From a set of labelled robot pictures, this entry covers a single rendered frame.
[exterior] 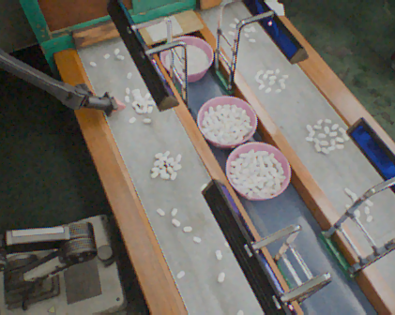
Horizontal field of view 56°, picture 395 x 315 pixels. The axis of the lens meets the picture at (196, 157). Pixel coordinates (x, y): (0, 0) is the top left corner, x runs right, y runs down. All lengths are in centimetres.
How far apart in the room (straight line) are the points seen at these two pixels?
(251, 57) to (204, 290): 117
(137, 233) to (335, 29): 256
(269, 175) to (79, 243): 80
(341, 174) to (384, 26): 216
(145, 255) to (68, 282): 46
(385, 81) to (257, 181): 185
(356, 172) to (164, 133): 84
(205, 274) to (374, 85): 216
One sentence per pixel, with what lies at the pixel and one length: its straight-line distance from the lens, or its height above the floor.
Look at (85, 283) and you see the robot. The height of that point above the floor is 48.
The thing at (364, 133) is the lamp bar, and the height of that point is 109.
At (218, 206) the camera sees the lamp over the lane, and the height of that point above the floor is 108.
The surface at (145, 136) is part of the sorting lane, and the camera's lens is 168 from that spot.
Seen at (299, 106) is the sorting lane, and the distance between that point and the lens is 184.
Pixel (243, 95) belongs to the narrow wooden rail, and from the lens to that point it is 179.
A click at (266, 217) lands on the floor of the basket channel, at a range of 159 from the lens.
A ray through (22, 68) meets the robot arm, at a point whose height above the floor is 106.
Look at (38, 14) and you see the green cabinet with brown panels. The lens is 195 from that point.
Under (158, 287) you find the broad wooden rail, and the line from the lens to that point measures 140.
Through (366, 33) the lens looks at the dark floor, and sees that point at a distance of 354.
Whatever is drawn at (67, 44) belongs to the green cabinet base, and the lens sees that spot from 208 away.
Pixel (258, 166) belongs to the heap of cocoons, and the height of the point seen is 73.
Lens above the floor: 213
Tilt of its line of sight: 60 degrees down
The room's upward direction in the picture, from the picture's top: 1 degrees clockwise
